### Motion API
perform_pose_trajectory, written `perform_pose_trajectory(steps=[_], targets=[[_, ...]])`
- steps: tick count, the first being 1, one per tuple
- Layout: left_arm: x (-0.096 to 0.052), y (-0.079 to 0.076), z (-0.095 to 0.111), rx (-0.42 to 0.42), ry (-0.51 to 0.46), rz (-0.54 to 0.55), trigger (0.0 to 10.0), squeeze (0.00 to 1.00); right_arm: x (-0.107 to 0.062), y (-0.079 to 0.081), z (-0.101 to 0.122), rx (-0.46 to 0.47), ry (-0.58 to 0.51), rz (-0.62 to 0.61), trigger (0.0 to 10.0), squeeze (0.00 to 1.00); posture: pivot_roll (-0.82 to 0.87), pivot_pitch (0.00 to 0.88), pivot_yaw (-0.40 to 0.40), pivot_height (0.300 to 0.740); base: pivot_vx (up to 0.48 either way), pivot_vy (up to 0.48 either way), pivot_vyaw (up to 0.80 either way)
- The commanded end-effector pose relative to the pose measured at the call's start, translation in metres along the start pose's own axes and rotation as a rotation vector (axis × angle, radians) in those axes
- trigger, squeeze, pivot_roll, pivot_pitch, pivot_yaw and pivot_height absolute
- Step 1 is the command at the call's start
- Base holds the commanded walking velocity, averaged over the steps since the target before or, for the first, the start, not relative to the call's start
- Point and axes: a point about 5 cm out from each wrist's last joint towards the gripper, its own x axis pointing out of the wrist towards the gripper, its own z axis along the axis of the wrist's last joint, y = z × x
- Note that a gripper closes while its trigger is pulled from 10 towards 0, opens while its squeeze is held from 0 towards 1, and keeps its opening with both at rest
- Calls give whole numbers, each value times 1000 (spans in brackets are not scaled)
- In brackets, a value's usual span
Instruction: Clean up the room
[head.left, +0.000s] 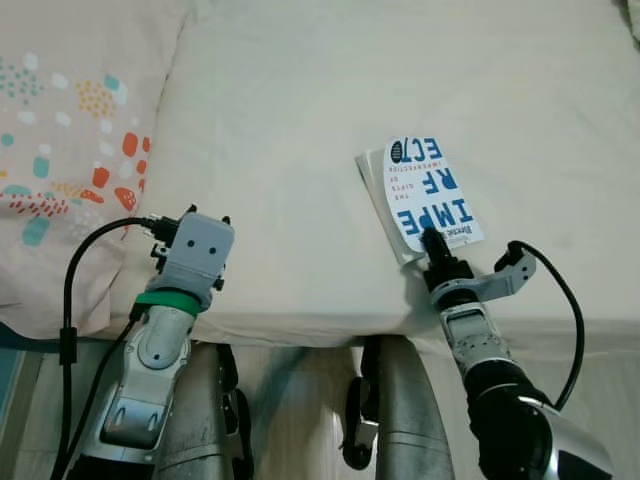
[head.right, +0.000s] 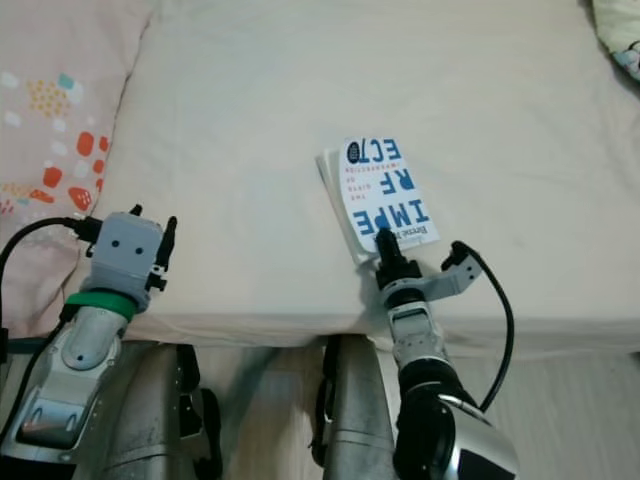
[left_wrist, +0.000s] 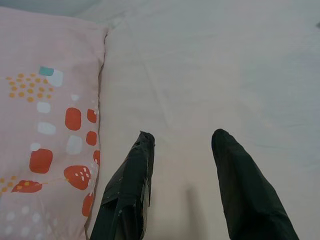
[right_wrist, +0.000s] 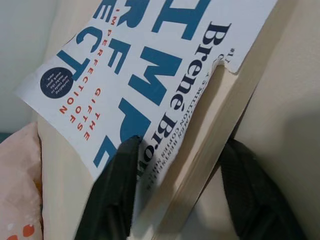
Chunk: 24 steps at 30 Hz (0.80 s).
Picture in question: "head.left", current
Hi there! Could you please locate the left robot leg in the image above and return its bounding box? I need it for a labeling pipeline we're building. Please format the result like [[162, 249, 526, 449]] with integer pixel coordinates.
[[155, 340, 251, 480]]

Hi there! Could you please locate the robot leg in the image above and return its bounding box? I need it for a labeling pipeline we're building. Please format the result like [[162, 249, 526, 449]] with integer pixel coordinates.
[[343, 335, 453, 480], [155, 340, 251, 480]]

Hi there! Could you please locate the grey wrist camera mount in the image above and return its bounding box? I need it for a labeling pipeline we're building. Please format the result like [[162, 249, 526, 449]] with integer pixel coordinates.
[[440, 250, 538, 303], [158, 212, 236, 296]]

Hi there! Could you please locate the white book with blue letters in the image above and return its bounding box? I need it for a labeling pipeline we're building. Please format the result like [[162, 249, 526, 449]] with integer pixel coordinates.
[[357, 135, 486, 266]]

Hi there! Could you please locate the pink patterned pillow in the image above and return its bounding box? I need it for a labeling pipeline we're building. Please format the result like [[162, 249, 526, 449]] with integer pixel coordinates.
[[0, 0, 191, 341]]

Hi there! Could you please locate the right robot leg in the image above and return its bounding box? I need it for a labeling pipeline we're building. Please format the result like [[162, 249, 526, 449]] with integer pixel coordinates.
[[343, 335, 453, 480]]

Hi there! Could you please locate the mattress with beige sheet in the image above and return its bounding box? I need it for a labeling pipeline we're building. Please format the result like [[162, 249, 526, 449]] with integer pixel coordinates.
[[110, 0, 640, 351]]

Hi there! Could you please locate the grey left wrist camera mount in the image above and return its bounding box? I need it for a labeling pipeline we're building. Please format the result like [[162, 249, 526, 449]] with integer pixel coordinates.
[[158, 212, 236, 296]]

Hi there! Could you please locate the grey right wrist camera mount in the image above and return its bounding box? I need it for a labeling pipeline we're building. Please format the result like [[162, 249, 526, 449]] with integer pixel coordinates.
[[440, 250, 538, 303]]

